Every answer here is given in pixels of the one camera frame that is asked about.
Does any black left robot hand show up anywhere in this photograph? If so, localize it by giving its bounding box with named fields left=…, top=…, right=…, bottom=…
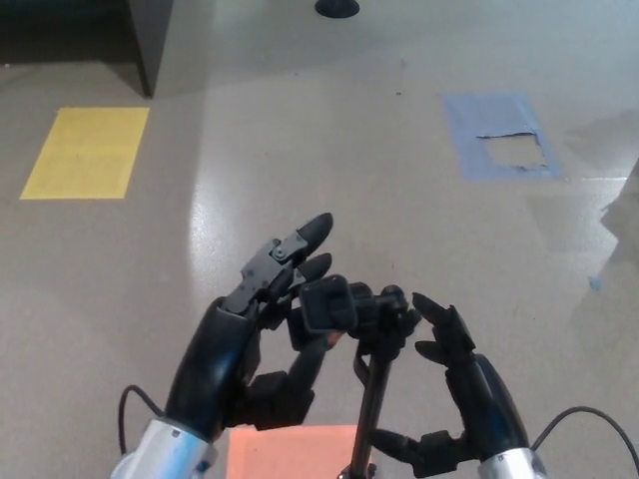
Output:
left=163, top=213, right=334, bottom=443

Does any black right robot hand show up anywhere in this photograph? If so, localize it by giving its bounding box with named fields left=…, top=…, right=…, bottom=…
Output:
left=371, top=292, right=531, bottom=478

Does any black telescopic phone stand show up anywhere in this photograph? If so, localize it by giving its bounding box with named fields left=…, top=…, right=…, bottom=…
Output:
left=288, top=272, right=425, bottom=479

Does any orange rectangle floor marking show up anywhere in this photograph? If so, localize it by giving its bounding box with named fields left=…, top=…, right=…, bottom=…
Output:
left=227, top=424, right=373, bottom=479

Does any yellow rectangle floor marking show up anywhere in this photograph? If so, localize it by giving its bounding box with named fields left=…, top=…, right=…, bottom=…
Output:
left=18, top=107, right=151, bottom=201

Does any black round floor disc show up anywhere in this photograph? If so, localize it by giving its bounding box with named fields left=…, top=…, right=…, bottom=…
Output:
left=314, top=0, right=359, bottom=20

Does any torn blue tape rectangle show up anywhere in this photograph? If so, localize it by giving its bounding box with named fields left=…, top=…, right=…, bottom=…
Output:
left=441, top=91, right=564, bottom=182

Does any dark desk side panel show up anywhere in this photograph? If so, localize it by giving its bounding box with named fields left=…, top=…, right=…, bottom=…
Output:
left=124, top=0, right=174, bottom=99

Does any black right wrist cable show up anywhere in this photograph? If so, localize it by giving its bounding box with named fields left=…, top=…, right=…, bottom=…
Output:
left=531, top=406, right=628, bottom=479

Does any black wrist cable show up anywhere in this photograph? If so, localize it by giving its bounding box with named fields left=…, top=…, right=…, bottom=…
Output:
left=531, top=406, right=628, bottom=479
left=118, top=384, right=166, bottom=455

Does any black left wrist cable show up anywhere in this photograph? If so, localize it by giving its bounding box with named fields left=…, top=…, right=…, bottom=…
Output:
left=118, top=384, right=166, bottom=455

